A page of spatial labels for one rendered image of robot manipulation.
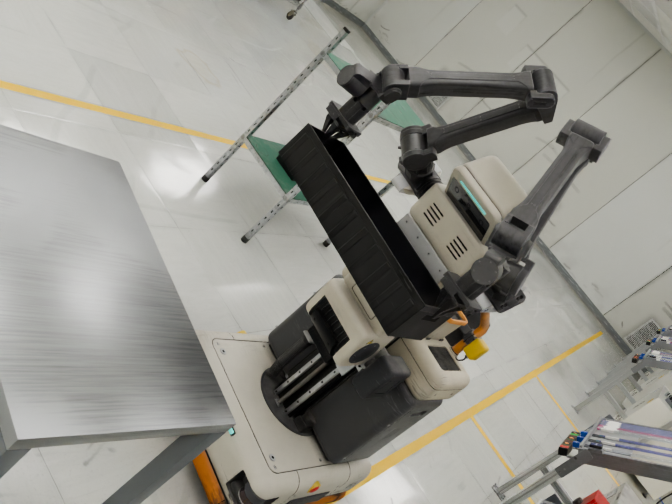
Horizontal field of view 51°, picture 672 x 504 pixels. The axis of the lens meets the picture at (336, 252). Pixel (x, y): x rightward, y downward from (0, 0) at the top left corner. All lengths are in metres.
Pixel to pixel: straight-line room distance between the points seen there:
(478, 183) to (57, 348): 1.16
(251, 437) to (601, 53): 9.40
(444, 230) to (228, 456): 0.97
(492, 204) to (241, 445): 1.06
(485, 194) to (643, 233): 8.74
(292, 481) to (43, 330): 1.28
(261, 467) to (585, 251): 8.79
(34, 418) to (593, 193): 9.95
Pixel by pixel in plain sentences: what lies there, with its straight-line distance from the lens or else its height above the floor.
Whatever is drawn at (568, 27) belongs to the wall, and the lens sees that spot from 11.24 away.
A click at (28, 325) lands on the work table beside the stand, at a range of 1.23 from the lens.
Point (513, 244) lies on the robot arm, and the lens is 1.54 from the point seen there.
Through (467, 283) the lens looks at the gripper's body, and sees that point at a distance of 1.57.
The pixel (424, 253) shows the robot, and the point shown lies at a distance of 1.99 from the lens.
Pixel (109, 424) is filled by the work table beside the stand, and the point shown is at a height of 0.80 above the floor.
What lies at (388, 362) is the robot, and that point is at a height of 0.75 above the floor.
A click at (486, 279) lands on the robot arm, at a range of 1.49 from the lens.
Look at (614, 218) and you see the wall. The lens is 10.64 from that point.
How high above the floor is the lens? 1.62
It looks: 21 degrees down
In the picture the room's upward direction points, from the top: 48 degrees clockwise
